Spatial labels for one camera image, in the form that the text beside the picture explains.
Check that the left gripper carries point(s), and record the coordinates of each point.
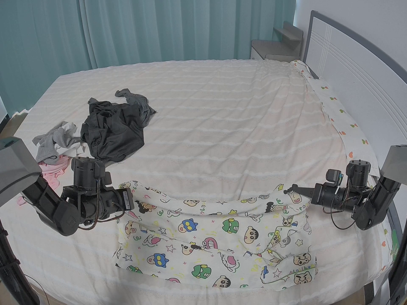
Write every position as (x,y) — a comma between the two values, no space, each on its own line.
(114,202)

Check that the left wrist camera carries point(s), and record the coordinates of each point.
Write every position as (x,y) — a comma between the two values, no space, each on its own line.
(107,178)

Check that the blue-green curtain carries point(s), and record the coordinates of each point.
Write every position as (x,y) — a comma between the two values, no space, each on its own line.
(190,17)
(38,43)

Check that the grey garment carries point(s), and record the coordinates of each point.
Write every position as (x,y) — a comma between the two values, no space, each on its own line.
(51,145)

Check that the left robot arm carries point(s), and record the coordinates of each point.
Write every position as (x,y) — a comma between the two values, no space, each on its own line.
(51,205)

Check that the bed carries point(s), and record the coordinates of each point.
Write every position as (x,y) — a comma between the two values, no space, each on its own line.
(222,122)

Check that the black garment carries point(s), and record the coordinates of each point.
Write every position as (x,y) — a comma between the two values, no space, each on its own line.
(111,132)

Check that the pink garment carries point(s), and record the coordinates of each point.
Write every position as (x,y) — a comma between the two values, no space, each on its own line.
(52,173)

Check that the white garment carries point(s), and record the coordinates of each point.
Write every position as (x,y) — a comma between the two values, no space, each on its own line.
(71,148)

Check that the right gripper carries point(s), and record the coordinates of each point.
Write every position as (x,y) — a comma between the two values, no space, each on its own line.
(329,195)

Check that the white printed pillow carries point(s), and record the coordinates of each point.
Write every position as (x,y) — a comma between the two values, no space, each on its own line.
(346,122)

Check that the white printed pyjama top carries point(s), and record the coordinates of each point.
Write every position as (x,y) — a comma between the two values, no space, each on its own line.
(206,233)

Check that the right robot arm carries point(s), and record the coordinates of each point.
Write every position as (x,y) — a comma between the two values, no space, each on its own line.
(375,205)

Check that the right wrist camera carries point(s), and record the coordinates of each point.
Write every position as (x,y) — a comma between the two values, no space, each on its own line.
(334,177)

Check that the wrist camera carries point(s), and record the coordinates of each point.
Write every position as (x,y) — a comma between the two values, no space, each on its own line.
(107,178)
(334,177)

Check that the grey bedside table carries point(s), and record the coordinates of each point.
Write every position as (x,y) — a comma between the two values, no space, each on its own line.
(267,48)

